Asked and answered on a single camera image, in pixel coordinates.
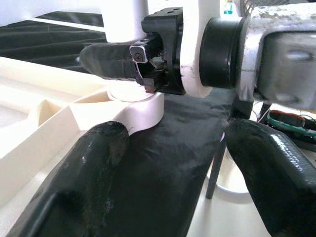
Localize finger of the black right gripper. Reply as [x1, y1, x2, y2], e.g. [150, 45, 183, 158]
[78, 41, 149, 82]

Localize white plastic table leg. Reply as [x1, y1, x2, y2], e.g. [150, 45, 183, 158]
[98, 0, 155, 102]

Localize black table cloth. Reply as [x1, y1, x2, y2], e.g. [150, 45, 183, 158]
[0, 11, 256, 237]

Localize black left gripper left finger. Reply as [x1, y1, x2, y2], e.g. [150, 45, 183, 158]
[9, 120, 131, 237]

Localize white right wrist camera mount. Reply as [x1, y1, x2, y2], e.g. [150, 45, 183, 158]
[179, 0, 222, 99]

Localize black metal stand leg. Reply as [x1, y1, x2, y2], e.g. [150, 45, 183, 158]
[205, 140, 227, 200]

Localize white plastic table top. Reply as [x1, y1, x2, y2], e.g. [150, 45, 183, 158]
[0, 56, 165, 208]

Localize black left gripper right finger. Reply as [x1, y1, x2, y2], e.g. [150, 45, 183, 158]
[224, 118, 316, 237]

